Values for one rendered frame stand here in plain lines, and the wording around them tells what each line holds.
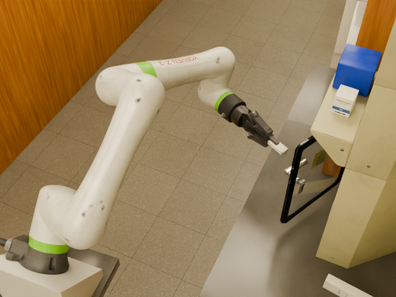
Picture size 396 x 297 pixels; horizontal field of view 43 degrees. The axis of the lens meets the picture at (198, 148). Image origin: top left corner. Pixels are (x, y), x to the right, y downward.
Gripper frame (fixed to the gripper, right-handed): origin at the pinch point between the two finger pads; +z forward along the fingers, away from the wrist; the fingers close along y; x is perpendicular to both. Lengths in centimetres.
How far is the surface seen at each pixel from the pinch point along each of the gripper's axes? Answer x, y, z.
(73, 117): -4, -122, -174
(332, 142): -9.4, 29.9, 24.6
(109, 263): -63, -26, -12
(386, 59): -7, 59, 29
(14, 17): -21, -37, -181
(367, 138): -5.9, 35.1, 31.6
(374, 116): -6, 43, 31
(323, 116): -5.8, 31.8, 17.5
